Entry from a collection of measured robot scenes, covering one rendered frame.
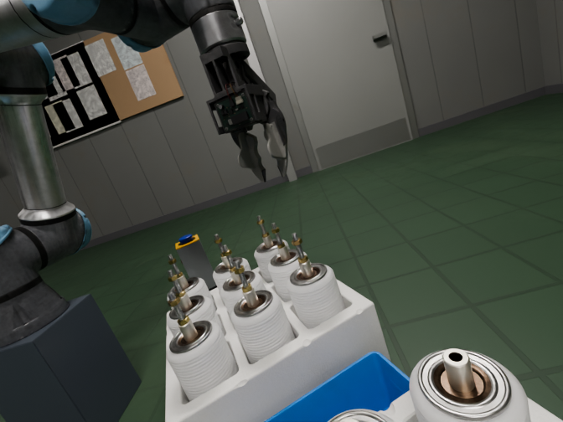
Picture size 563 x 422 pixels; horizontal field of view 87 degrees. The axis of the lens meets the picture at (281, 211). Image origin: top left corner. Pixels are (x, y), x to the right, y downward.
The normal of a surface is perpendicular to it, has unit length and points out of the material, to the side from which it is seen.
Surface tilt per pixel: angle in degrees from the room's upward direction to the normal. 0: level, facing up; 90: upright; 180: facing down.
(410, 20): 90
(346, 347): 90
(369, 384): 88
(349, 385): 88
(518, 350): 0
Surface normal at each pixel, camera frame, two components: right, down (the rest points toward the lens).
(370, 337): 0.36, 0.12
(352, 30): -0.04, 0.28
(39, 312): 0.70, -0.43
